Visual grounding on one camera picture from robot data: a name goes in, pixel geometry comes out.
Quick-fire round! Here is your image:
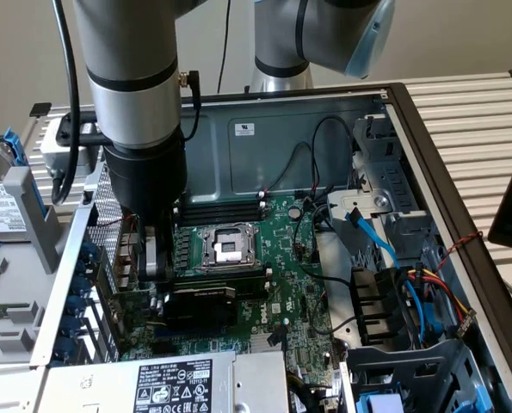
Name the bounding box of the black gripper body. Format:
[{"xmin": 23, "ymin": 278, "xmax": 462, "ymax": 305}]
[{"xmin": 102, "ymin": 127, "xmax": 189, "ymax": 225}]

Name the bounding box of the graphics card with black heatsink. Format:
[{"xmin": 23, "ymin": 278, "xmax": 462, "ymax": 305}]
[{"xmin": 96, "ymin": 281, "xmax": 240, "ymax": 345}]

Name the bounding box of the metal CPU socket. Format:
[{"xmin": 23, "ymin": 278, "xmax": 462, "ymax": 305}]
[{"xmin": 196, "ymin": 222, "xmax": 262, "ymax": 274}]

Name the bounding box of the black RAM slot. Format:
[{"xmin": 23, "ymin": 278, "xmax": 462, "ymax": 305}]
[
  {"xmin": 176, "ymin": 201, "xmax": 267, "ymax": 214},
  {"xmin": 173, "ymin": 213, "xmax": 267, "ymax": 226},
  {"xmin": 174, "ymin": 207, "xmax": 267, "ymax": 220},
  {"xmin": 178, "ymin": 195, "xmax": 267, "ymax": 208}
]

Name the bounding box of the green Dell motherboard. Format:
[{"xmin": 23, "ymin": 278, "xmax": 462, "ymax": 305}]
[{"xmin": 117, "ymin": 195, "xmax": 347, "ymax": 388}]

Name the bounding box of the grey plastic parts rack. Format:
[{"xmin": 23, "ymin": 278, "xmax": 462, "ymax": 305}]
[{"xmin": 0, "ymin": 165, "xmax": 74, "ymax": 367}]

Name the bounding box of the silver power supply with label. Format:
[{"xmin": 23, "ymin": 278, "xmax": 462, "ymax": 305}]
[{"xmin": 35, "ymin": 348, "xmax": 291, "ymax": 413}]

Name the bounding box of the silver chipset heat sink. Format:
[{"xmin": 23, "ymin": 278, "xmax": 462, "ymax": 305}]
[{"xmin": 249, "ymin": 333, "xmax": 285, "ymax": 354}]

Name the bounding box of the open metal PC case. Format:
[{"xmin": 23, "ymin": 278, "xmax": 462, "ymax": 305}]
[{"xmin": 29, "ymin": 81, "xmax": 512, "ymax": 413}]

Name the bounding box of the spare green RAM stick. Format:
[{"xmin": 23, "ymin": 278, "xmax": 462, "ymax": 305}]
[{"xmin": 0, "ymin": 303, "xmax": 31, "ymax": 320}]

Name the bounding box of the black plastic fan shroud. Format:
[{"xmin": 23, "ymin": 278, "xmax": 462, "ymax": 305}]
[{"xmin": 349, "ymin": 265, "xmax": 412, "ymax": 346}]

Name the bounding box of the silver metal disk bay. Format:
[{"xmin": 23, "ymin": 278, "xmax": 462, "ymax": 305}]
[{"xmin": 350, "ymin": 114, "xmax": 438, "ymax": 242}]

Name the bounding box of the blue grey drive cage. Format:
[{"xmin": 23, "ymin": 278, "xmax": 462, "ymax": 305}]
[{"xmin": 339, "ymin": 337, "xmax": 512, "ymax": 413}]

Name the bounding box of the dark screen edge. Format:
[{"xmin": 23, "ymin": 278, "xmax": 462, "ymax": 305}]
[{"xmin": 487, "ymin": 132, "xmax": 512, "ymax": 251}]

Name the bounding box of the thin red wire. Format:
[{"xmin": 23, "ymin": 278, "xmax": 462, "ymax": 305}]
[{"xmin": 95, "ymin": 213, "xmax": 139, "ymax": 230}]

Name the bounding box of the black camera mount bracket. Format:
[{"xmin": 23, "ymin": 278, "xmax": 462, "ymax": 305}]
[{"xmin": 56, "ymin": 111, "xmax": 111, "ymax": 148}]

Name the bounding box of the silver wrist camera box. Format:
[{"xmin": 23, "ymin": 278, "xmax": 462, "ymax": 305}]
[{"xmin": 40, "ymin": 115, "xmax": 105, "ymax": 178}]

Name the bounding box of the black angled connector cable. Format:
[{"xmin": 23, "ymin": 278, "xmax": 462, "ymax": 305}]
[{"xmin": 176, "ymin": 70, "xmax": 203, "ymax": 144}]

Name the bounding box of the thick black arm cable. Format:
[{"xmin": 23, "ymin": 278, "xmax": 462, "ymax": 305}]
[{"xmin": 50, "ymin": 0, "xmax": 83, "ymax": 206}]

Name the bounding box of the blue disk bracket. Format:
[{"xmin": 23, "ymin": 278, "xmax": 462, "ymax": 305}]
[{"xmin": 3, "ymin": 126, "xmax": 48, "ymax": 217}]

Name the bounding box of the black wire plug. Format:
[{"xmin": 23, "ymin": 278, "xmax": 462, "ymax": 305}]
[{"xmin": 267, "ymin": 324, "xmax": 289, "ymax": 348}]

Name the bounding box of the low black looped wire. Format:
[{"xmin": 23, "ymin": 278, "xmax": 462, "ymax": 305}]
[{"xmin": 263, "ymin": 140, "xmax": 321, "ymax": 194}]

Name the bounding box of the thin black hanging cable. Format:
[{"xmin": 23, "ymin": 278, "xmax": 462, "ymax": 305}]
[{"xmin": 216, "ymin": 0, "xmax": 232, "ymax": 95}]

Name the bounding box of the long black motherboard wire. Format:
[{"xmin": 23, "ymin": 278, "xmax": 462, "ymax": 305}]
[{"xmin": 291, "ymin": 200, "xmax": 354, "ymax": 287}]

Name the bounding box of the tall black looped wire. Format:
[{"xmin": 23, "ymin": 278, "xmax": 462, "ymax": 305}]
[{"xmin": 310, "ymin": 115, "xmax": 355, "ymax": 193}]

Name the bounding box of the blue flat SATA wire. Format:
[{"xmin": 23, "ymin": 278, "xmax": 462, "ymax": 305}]
[{"xmin": 343, "ymin": 207, "xmax": 434, "ymax": 342}]

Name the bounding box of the coloured power wire bundle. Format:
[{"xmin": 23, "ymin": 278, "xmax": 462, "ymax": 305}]
[{"xmin": 404, "ymin": 266, "xmax": 476, "ymax": 320}]

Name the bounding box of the red black twisted wire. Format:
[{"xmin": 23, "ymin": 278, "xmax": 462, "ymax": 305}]
[{"xmin": 433, "ymin": 230, "xmax": 484, "ymax": 273}]

